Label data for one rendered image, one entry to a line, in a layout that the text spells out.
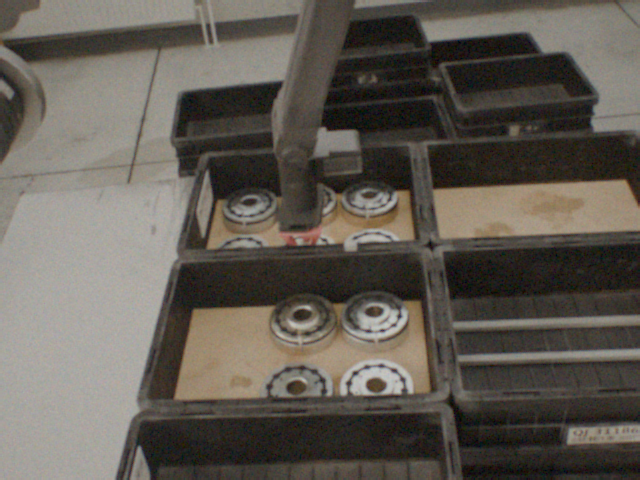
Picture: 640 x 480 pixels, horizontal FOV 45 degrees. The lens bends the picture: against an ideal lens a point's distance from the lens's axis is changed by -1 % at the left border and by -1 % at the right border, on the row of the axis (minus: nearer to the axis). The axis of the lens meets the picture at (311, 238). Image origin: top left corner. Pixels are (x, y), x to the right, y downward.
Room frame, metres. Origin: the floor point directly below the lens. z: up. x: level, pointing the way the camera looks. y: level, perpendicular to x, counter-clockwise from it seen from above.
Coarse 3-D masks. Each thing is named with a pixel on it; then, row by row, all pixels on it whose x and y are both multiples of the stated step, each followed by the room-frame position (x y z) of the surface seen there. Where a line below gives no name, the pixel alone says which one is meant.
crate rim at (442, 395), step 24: (192, 264) 0.92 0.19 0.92; (432, 264) 0.86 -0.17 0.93; (168, 288) 0.87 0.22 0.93; (432, 288) 0.81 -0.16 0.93; (168, 312) 0.82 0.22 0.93; (432, 312) 0.76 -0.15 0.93; (432, 336) 0.71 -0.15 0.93; (144, 384) 0.68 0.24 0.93; (144, 408) 0.64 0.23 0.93; (168, 408) 0.64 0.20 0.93; (192, 408) 0.64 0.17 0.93
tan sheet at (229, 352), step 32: (192, 320) 0.90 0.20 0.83; (224, 320) 0.89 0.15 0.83; (256, 320) 0.88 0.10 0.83; (416, 320) 0.84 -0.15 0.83; (192, 352) 0.83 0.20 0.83; (224, 352) 0.82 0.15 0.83; (256, 352) 0.81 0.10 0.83; (320, 352) 0.80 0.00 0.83; (352, 352) 0.79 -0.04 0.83; (384, 352) 0.78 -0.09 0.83; (416, 352) 0.78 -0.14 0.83; (192, 384) 0.76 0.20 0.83; (224, 384) 0.76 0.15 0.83; (256, 384) 0.75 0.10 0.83; (416, 384) 0.72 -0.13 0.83
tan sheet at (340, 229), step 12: (396, 192) 1.18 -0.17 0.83; (408, 192) 1.18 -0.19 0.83; (216, 204) 1.21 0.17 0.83; (408, 204) 1.14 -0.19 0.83; (216, 216) 1.17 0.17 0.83; (336, 216) 1.13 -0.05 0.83; (396, 216) 1.11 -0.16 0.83; (408, 216) 1.11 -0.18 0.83; (216, 228) 1.13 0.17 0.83; (276, 228) 1.11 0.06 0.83; (324, 228) 1.10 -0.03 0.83; (336, 228) 1.09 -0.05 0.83; (348, 228) 1.09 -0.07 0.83; (360, 228) 1.09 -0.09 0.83; (372, 228) 1.08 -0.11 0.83; (384, 228) 1.08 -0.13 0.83; (396, 228) 1.07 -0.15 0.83; (408, 228) 1.07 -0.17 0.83; (216, 240) 1.10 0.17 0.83; (276, 240) 1.08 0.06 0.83; (336, 240) 1.06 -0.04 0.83
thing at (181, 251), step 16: (368, 144) 1.20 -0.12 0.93; (384, 144) 1.20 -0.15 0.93; (400, 144) 1.19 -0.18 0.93; (416, 160) 1.13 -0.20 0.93; (416, 176) 1.09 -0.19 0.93; (192, 192) 1.11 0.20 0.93; (416, 192) 1.04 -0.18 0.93; (192, 208) 1.06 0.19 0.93; (416, 208) 1.00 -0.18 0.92; (400, 240) 0.92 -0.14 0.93; (416, 240) 0.92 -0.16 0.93
